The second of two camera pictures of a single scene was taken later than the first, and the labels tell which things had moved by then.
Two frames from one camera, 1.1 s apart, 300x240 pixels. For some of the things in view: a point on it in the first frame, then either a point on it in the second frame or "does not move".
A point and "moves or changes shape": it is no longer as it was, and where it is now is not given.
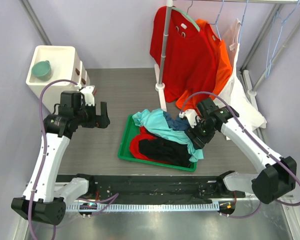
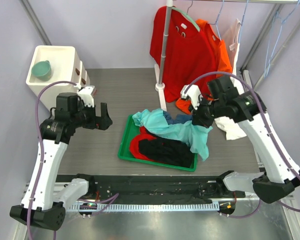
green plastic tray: x=132 y=129 does not move
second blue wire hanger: x=241 y=27 does not move
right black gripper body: x=203 y=131 -> x=205 y=113
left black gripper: x=94 y=122 does not move
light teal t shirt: x=156 y=121 moves or changes shape
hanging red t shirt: x=189 y=63 does not move
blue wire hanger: x=216 y=21 does not move
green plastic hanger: x=187 y=15 does not move
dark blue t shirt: x=178 y=123 moves or changes shape
